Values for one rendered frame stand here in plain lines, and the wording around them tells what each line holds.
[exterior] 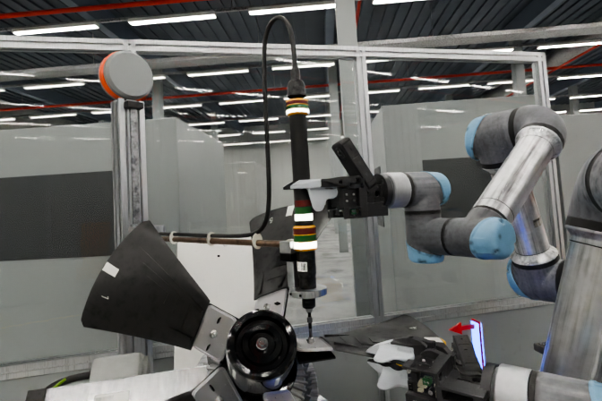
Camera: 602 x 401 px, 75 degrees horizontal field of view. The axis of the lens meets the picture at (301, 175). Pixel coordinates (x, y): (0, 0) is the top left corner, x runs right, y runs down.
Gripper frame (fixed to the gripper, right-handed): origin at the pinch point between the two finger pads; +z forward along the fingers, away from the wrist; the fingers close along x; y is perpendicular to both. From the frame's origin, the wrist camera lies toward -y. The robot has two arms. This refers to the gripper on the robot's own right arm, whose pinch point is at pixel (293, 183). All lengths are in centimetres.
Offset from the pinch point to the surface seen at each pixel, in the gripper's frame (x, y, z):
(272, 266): 11.3, 16.8, 1.0
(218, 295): 34.0, 26.4, 8.5
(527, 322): 50, 59, -121
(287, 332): -3.7, 25.8, 3.9
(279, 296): 5.1, 21.7, 1.9
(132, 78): 62, -37, 27
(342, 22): 358, -220, -222
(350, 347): -6.0, 29.6, -7.0
